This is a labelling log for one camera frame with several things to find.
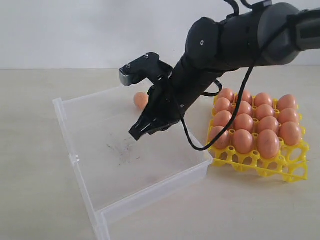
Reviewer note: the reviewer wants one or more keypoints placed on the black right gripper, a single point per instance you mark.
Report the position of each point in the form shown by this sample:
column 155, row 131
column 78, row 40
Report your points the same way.
column 167, row 104

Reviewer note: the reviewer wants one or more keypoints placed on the clear plastic tray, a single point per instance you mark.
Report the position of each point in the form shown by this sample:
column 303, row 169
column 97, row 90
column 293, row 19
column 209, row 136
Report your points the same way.
column 116, row 174

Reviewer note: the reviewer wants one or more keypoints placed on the yellow plastic egg tray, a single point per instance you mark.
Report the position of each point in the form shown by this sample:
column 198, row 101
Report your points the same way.
column 290, row 162

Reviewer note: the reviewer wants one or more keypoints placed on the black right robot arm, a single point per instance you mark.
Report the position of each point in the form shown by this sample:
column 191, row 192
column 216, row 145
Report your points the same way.
column 269, row 35

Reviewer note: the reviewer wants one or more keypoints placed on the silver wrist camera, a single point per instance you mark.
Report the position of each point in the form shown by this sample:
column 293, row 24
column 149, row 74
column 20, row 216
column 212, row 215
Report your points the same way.
column 148, row 66

